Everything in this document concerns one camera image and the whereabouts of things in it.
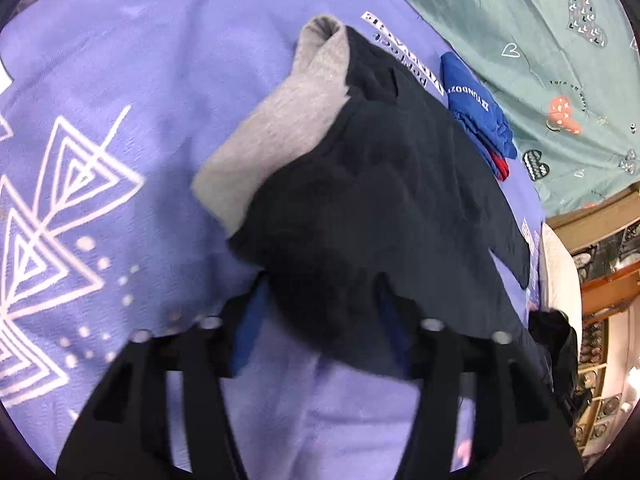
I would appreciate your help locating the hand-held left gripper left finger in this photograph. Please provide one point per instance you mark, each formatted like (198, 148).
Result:
(251, 332)

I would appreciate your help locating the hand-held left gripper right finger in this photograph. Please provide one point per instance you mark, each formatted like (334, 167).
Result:
(396, 332)

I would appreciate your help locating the dark navy pants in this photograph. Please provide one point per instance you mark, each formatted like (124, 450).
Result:
(375, 185)

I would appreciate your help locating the grey pants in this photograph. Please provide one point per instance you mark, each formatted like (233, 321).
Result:
(280, 135)

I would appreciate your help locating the dark cloth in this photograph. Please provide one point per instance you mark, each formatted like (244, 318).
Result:
(565, 355)

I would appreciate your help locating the white pillow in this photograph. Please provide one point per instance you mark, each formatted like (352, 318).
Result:
(560, 270)

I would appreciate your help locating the folded red garment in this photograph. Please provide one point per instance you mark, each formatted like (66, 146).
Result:
(501, 166)

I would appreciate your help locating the wooden display cabinet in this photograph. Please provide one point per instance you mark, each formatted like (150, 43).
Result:
(610, 280)

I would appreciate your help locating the folded blue garment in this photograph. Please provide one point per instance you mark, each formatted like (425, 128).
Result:
(475, 105)

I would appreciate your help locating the purple printed bedsheet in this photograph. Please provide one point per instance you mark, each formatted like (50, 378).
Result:
(125, 85)

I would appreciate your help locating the teal heart-print sheet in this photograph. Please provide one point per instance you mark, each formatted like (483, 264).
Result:
(500, 10)

